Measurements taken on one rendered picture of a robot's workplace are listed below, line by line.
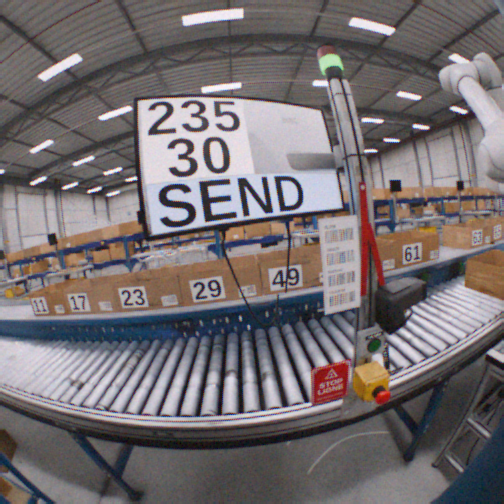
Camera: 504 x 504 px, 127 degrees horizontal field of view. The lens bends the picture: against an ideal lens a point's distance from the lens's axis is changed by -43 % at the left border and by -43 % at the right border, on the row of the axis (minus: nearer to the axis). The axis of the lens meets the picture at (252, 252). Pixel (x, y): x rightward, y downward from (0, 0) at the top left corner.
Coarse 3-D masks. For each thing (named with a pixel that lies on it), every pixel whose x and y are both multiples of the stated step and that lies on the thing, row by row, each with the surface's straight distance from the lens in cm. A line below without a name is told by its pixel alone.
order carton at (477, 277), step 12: (492, 252) 183; (468, 264) 150; (480, 264) 146; (492, 264) 186; (468, 276) 152; (480, 276) 147; (492, 276) 143; (468, 288) 154; (480, 288) 149; (492, 288) 145
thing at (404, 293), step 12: (384, 288) 50; (396, 288) 50; (408, 288) 51; (420, 288) 52; (384, 300) 48; (396, 300) 48; (408, 300) 51; (420, 300) 54; (384, 312) 50; (396, 312) 50; (396, 324) 53
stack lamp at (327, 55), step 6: (324, 48) 60; (330, 48) 61; (318, 54) 61; (324, 54) 59; (330, 54) 59; (336, 54) 60; (324, 60) 59; (330, 60) 58; (336, 60) 58; (324, 66) 58
